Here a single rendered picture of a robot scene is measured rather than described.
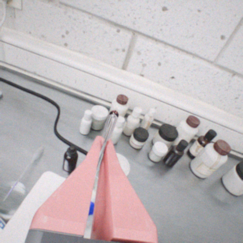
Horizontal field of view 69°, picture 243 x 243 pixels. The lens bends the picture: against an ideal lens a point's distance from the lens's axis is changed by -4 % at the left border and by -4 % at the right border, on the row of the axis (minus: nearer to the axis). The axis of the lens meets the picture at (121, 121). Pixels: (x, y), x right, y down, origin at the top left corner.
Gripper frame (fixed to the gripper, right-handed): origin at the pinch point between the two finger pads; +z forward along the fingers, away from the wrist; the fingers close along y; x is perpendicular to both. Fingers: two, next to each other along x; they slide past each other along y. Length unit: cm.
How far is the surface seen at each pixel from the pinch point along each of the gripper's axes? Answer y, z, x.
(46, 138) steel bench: 10.6, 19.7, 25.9
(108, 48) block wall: 1.4, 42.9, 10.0
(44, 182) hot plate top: 6.0, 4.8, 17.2
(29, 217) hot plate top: 6.3, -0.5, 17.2
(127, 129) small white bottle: -8.9, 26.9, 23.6
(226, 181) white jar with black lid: -37.5, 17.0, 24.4
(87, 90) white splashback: 4.3, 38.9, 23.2
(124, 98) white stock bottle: -5.9, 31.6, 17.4
